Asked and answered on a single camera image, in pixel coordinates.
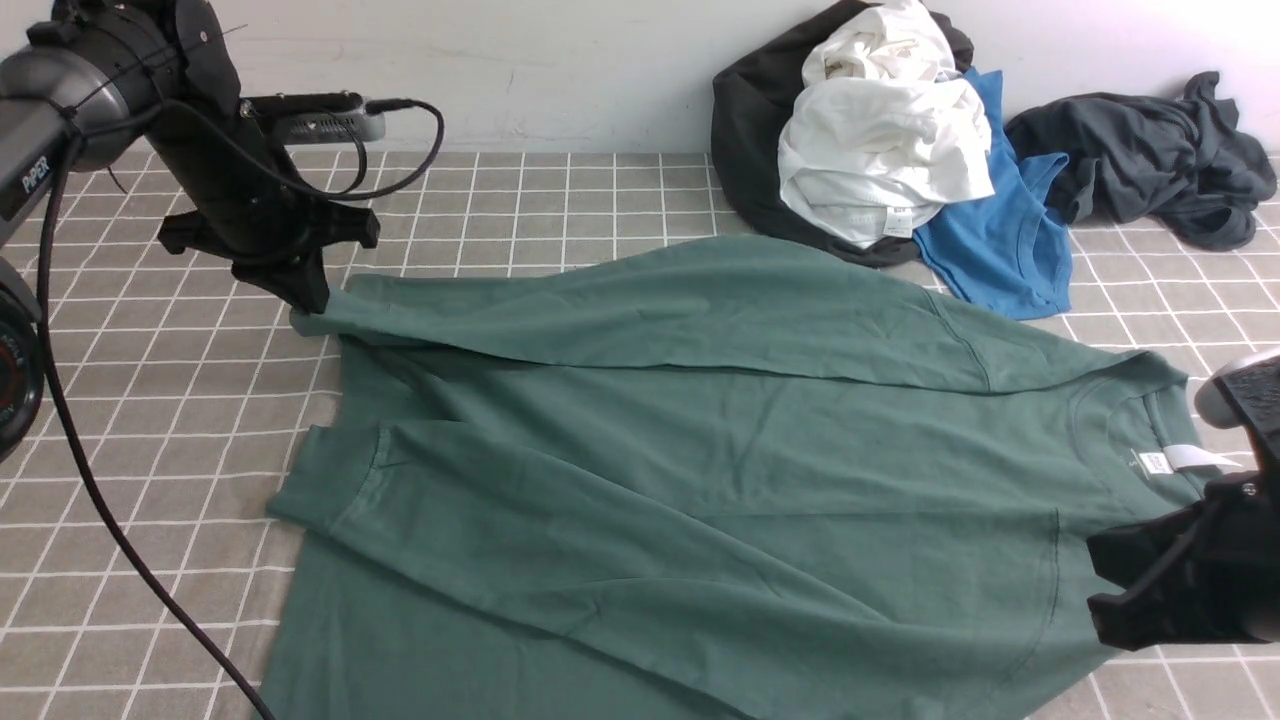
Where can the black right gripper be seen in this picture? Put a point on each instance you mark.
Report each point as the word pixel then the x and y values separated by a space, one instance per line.
pixel 1206 574

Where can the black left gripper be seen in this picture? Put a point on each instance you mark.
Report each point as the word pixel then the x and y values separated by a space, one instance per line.
pixel 251 207

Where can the green long-sleeved shirt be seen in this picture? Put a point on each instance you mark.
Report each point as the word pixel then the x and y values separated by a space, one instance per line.
pixel 730 479

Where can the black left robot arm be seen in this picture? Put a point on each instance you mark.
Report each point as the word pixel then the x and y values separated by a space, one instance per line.
pixel 98 75

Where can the blue shirt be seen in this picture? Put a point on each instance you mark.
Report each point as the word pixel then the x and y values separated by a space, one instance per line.
pixel 1009 252

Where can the dark grey crumpled shirt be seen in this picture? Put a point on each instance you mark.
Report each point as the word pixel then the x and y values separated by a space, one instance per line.
pixel 1181 160

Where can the white shirt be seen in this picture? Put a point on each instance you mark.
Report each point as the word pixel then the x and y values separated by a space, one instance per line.
pixel 886 131

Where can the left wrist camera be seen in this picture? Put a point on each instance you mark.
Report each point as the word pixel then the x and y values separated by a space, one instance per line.
pixel 311 119

